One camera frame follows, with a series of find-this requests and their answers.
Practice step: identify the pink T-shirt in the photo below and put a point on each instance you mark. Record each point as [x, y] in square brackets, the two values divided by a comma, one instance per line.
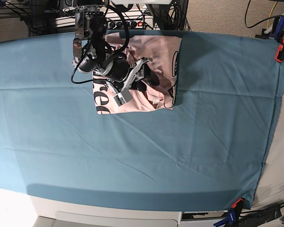
[158, 88]

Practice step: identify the blue black clamp top right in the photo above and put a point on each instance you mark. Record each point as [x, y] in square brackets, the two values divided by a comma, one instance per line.
[275, 32]

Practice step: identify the teal table cloth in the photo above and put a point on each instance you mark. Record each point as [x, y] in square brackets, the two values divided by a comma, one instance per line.
[204, 151]

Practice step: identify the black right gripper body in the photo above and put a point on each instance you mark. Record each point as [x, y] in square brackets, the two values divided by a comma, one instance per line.
[120, 75]

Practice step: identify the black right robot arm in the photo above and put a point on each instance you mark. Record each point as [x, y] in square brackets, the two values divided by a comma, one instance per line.
[92, 53]

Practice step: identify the orange blue clamp bottom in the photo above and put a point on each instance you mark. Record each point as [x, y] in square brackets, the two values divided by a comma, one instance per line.
[232, 215]

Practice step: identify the white power strip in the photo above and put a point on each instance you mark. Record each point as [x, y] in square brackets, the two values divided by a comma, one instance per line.
[133, 24]

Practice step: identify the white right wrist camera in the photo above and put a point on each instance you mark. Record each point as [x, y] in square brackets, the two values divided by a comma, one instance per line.
[123, 97]

